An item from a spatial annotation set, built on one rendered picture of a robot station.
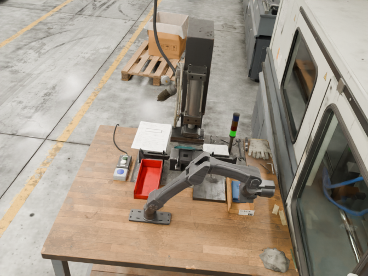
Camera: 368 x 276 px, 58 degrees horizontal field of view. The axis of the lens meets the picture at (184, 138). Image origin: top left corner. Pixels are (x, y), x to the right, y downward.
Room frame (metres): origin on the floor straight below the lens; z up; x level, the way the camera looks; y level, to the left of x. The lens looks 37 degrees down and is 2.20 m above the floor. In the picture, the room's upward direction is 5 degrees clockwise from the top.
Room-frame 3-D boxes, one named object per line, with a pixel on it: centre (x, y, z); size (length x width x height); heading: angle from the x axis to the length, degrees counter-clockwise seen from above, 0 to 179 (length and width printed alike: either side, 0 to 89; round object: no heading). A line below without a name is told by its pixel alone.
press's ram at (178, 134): (1.54, -0.02, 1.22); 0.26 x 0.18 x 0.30; 179
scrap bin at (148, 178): (1.30, 0.17, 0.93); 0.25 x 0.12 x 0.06; 179
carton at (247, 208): (1.26, -0.32, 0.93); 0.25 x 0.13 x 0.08; 179
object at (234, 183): (1.29, -0.32, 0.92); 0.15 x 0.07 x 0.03; 179
